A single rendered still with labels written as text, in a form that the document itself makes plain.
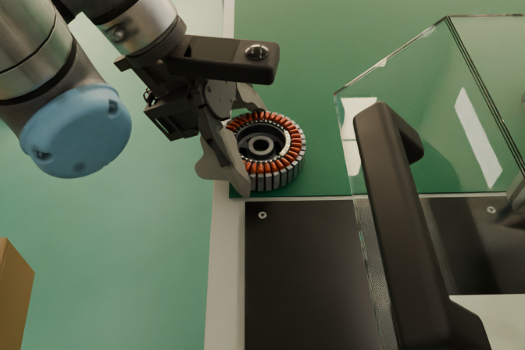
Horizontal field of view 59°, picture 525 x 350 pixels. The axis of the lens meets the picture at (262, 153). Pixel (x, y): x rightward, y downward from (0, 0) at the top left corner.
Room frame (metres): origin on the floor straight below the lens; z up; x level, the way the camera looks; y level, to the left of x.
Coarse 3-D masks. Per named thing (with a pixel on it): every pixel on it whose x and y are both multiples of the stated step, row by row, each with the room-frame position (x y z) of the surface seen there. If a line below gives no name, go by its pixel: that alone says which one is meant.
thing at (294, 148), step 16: (256, 112) 0.44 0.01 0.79; (240, 128) 0.41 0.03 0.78; (256, 128) 0.42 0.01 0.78; (272, 128) 0.41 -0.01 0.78; (288, 128) 0.41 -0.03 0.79; (240, 144) 0.40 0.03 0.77; (256, 144) 0.40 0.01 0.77; (272, 144) 0.39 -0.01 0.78; (288, 144) 0.38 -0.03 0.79; (304, 144) 0.38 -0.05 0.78; (256, 160) 0.37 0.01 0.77; (272, 160) 0.36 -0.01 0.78; (288, 160) 0.35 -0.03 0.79; (256, 176) 0.34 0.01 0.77; (272, 176) 0.34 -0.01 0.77; (288, 176) 0.34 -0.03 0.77
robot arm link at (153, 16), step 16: (144, 0) 0.39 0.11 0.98; (160, 0) 0.40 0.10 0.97; (128, 16) 0.38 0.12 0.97; (144, 16) 0.38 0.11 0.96; (160, 16) 0.39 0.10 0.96; (176, 16) 0.41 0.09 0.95; (112, 32) 0.38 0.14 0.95; (128, 32) 0.38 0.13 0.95; (144, 32) 0.38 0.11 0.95; (160, 32) 0.38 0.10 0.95; (128, 48) 0.37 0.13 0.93; (144, 48) 0.37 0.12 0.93
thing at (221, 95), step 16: (176, 32) 0.39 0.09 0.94; (160, 48) 0.38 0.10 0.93; (128, 64) 0.39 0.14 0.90; (144, 64) 0.37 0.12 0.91; (160, 64) 0.40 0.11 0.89; (144, 80) 0.39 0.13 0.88; (160, 80) 0.40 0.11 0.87; (176, 80) 0.39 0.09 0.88; (192, 80) 0.39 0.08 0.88; (208, 80) 0.39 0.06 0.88; (144, 96) 0.40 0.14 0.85; (160, 96) 0.39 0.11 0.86; (176, 96) 0.38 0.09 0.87; (192, 96) 0.37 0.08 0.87; (208, 96) 0.37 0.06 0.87; (224, 96) 0.39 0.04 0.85; (144, 112) 0.38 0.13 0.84; (160, 112) 0.37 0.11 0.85; (176, 112) 0.37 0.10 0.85; (192, 112) 0.37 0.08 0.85; (224, 112) 0.37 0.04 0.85; (160, 128) 0.37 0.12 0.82; (176, 128) 0.37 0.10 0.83; (192, 128) 0.37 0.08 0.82
